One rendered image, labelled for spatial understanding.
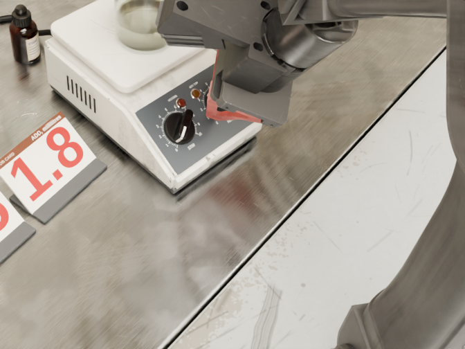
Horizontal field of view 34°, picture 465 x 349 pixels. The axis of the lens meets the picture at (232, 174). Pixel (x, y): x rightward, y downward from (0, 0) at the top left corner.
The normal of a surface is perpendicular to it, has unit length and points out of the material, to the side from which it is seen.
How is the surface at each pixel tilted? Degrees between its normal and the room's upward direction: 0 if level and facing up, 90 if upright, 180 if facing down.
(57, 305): 0
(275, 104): 30
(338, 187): 0
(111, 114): 90
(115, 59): 0
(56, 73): 90
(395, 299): 82
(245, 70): 108
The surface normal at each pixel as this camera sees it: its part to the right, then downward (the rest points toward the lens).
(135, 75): 0.11, -0.63
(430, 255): -0.98, 0.07
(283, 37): -0.76, 0.40
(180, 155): 0.45, -0.25
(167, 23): -0.16, 0.91
